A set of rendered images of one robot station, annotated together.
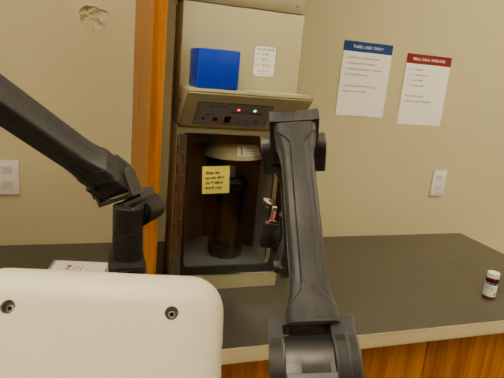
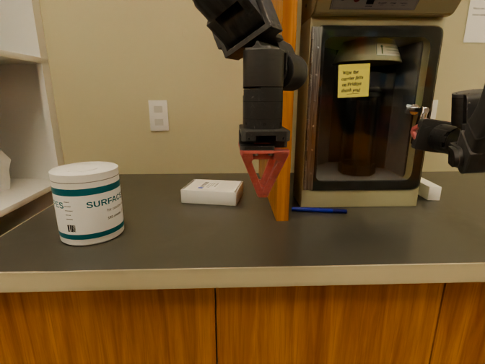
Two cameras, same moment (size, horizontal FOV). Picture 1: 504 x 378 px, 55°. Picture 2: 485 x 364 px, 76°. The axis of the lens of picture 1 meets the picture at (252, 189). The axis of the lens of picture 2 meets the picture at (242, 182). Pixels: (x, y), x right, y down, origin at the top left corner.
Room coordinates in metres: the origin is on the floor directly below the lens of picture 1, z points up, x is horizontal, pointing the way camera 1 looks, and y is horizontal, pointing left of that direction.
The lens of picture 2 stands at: (0.42, 0.12, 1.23)
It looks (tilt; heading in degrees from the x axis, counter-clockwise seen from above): 15 degrees down; 17
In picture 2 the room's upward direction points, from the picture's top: straight up
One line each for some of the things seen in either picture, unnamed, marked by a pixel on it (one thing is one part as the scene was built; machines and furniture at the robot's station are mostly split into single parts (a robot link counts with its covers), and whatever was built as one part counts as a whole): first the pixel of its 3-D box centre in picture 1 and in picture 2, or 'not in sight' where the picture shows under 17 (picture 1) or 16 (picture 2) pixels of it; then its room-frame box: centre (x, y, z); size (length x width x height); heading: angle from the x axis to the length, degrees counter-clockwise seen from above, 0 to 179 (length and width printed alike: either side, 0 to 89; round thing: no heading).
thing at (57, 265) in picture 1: (77, 275); (213, 191); (1.24, 0.46, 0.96); 0.16 x 0.12 x 0.04; 98
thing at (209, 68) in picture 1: (214, 69); not in sight; (1.20, 0.12, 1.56); 0.10 x 0.10 x 0.09; 19
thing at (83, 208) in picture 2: not in sight; (89, 201); (0.93, 0.62, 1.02); 0.13 x 0.13 x 0.15
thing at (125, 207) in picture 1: (130, 217); (265, 69); (0.88, 0.23, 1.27); 0.07 x 0.06 x 0.07; 165
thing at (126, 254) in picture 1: (127, 247); (262, 114); (0.87, 0.23, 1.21); 0.10 x 0.07 x 0.07; 19
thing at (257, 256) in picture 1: (231, 207); (370, 113); (1.28, 0.05, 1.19); 0.30 x 0.01 x 0.40; 109
